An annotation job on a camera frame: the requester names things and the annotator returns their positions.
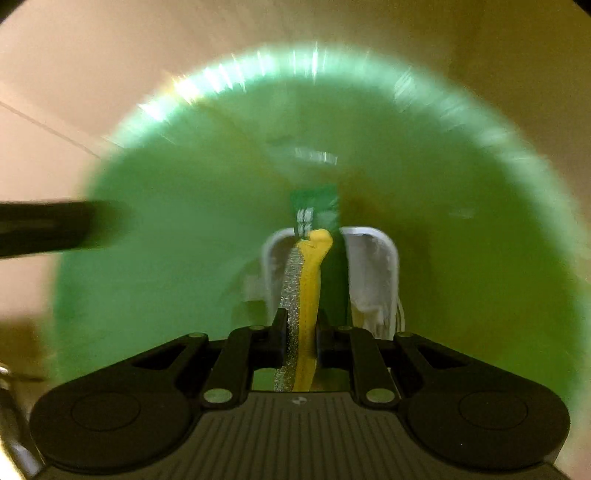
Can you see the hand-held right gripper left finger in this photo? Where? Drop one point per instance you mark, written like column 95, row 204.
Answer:
column 280, row 332

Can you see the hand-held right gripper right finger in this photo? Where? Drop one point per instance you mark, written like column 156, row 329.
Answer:
column 323, row 334

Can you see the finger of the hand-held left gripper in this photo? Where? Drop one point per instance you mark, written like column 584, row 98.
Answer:
column 55, row 228

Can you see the green yellow snack packet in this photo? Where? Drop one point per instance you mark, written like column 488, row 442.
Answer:
column 309, row 286

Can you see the clear plastic tray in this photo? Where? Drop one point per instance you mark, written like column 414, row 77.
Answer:
column 369, row 267

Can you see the green lined trash bin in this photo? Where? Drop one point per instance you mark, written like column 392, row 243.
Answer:
column 184, row 258

